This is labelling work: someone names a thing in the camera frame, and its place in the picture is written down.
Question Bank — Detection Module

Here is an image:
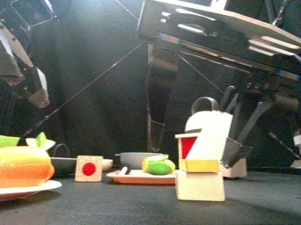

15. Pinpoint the red dot sushi block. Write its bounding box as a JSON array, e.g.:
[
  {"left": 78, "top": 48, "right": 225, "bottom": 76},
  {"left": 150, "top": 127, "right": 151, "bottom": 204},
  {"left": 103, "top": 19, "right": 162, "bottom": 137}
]
[{"left": 74, "top": 155, "right": 105, "bottom": 183}]

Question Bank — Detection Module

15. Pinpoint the white toy block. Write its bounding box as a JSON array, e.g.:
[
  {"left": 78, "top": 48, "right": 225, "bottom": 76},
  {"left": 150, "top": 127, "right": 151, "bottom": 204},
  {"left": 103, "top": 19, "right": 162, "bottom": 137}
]
[{"left": 220, "top": 157, "right": 249, "bottom": 180}]

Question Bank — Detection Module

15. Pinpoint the yellow wooden block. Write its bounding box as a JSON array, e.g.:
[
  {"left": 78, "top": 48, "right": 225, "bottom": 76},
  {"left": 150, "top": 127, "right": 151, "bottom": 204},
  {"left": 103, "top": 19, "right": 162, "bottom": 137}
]
[{"left": 178, "top": 158, "right": 221, "bottom": 174}]

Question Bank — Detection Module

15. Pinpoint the red panel wooden box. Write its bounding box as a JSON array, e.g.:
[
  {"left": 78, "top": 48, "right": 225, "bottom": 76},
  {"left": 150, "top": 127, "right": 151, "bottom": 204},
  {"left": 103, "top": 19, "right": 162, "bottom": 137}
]
[{"left": 174, "top": 132, "right": 202, "bottom": 162}]

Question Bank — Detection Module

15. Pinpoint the pale wooden block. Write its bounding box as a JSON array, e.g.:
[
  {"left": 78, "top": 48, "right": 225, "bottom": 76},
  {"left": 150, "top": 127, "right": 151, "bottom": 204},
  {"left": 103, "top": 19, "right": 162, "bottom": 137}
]
[{"left": 174, "top": 169, "right": 228, "bottom": 203}]

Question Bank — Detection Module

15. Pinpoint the white object at table edge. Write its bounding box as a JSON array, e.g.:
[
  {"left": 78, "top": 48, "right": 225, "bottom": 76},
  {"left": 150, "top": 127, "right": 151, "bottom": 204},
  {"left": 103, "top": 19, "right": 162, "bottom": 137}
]
[{"left": 291, "top": 128, "right": 301, "bottom": 170}]

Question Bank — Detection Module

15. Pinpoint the pale green star leaf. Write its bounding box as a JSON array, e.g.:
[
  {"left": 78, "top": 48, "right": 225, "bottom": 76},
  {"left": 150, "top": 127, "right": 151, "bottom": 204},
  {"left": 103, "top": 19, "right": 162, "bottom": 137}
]
[{"left": 24, "top": 131, "right": 57, "bottom": 152}]

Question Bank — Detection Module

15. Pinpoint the green toy leaf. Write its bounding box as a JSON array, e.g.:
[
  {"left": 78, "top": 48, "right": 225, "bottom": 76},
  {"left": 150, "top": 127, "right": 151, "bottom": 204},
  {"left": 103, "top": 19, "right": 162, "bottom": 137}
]
[{"left": 0, "top": 134, "right": 22, "bottom": 149}]

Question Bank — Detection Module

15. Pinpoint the grey toy pot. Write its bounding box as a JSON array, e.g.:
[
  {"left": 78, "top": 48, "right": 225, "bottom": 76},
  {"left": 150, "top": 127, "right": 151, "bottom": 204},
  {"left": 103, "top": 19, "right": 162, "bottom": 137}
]
[{"left": 114, "top": 151, "right": 165, "bottom": 171}]

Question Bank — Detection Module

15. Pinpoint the orange yellow toy fruit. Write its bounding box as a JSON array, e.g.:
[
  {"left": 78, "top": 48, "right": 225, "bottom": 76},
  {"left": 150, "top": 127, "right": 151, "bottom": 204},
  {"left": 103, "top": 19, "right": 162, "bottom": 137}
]
[{"left": 0, "top": 145, "right": 57, "bottom": 189}]

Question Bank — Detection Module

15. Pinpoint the white orange rimmed tray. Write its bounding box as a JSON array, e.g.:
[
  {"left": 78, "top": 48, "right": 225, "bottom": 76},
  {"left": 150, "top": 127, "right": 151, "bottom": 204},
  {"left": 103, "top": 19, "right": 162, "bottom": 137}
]
[{"left": 106, "top": 169, "right": 180, "bottom": 185}]

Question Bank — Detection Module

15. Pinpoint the black toy pan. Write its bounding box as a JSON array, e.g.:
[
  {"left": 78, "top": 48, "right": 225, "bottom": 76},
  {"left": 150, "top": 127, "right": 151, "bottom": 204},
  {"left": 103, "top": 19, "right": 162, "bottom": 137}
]
[{"left": 50, "top": 142, "right": 79, "bottom": 178}]

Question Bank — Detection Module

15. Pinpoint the small black toy piece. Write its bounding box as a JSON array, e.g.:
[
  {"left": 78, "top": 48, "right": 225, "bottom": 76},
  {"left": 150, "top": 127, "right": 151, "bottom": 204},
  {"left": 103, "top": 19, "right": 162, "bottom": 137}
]
[{"left": 118, "top": 164, "right": 133, "bottom": 177}]

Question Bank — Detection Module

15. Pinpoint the small white bowl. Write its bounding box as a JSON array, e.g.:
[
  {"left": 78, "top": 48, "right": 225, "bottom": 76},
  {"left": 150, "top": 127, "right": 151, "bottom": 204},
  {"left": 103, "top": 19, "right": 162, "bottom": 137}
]
[{"left": 102, "top": 158, "right": 115, "bottom": 172}]

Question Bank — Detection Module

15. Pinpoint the white plate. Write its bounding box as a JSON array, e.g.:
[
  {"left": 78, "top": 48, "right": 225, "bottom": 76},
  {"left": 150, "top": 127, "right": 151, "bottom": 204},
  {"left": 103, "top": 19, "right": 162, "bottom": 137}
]
[{"left": 0, "top": 179, "right": 63, "bottom": 202}]

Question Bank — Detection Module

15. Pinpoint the thin grey cord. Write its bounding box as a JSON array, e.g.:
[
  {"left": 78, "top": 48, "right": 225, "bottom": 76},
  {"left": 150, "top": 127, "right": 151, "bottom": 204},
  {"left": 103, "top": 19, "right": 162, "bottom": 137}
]
[{"left": 20, "top": 42, "right": 146, "bottom": 139}]

